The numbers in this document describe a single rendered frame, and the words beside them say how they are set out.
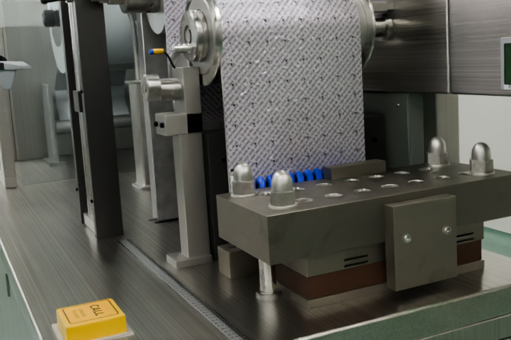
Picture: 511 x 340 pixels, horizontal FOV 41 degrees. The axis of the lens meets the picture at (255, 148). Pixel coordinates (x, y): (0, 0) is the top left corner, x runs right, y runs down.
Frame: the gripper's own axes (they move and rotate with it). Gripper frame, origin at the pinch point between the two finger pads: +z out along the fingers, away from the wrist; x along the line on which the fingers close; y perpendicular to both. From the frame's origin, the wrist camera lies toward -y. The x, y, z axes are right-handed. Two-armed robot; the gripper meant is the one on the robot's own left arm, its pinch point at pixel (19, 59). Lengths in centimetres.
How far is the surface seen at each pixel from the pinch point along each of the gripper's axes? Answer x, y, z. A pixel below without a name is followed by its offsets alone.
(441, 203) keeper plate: 102, 9, 17
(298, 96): 77, -2, 14
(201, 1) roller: 68, -16, 2
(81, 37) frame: 37.9, -8.1, -2.5
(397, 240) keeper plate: 101, 12, 10
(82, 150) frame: 30.3, 14.3, 0.3
